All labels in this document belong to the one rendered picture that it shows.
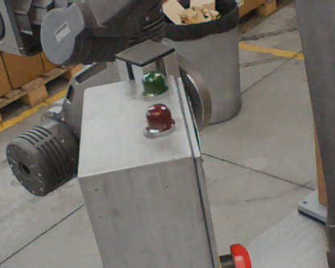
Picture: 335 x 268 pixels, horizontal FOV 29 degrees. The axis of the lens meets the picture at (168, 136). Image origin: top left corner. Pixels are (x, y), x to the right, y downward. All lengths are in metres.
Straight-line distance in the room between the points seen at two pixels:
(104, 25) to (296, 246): 0.73
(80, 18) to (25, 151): 0.88
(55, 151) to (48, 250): 1.27
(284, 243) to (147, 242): 0.88
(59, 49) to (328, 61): 0.40
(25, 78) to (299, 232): 3.07
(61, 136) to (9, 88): 2.50
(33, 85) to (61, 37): 3.37
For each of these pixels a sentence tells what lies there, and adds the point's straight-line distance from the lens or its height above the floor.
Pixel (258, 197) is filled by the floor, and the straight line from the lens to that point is 2.95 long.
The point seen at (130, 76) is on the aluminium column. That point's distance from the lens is 0.64.
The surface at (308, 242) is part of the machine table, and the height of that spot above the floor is 0.83.
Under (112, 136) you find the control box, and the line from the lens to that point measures 0.55.
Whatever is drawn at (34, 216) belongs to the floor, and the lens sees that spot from 3.17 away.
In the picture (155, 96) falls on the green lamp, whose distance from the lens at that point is 0.59.
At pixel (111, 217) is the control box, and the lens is 0.53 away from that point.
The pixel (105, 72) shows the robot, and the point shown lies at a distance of 1.50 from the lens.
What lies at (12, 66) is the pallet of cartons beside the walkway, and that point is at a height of 0.29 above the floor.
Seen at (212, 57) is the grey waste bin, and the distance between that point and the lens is 3.38.
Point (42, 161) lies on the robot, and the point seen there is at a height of 0.92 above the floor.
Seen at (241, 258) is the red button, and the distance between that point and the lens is 0.60.
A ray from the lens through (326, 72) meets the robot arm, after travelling 0.65.
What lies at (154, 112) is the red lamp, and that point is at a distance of 0.53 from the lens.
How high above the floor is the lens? 1.74
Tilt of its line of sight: 29 degrees down
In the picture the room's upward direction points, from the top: 11 degrees counter-clockwise
